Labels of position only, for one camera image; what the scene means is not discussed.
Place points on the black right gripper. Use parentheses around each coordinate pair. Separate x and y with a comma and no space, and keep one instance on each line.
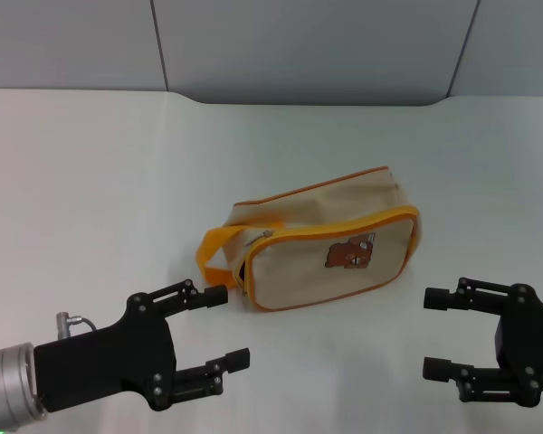
(531,341)

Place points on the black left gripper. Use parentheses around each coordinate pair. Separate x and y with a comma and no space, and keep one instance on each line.
(108,352)

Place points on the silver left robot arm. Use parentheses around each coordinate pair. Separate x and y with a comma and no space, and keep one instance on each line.
(6,389)

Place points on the beige food bag orange trim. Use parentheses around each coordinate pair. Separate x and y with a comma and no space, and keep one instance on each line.
(298,257)

